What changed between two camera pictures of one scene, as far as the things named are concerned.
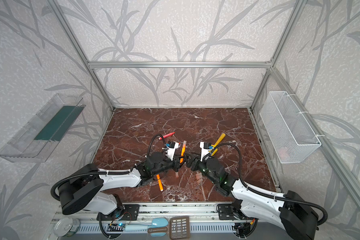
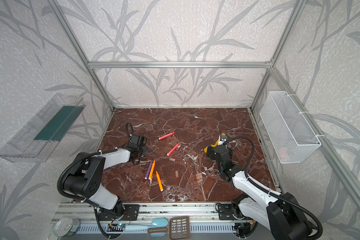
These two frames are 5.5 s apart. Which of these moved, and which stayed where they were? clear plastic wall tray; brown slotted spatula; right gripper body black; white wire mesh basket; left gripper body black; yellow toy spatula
Moved: right gripper body black; left gripper body black
Stayed: white wire mesh basket; yellow toy spatula; clear plastic wall tray; brown slotted spatula
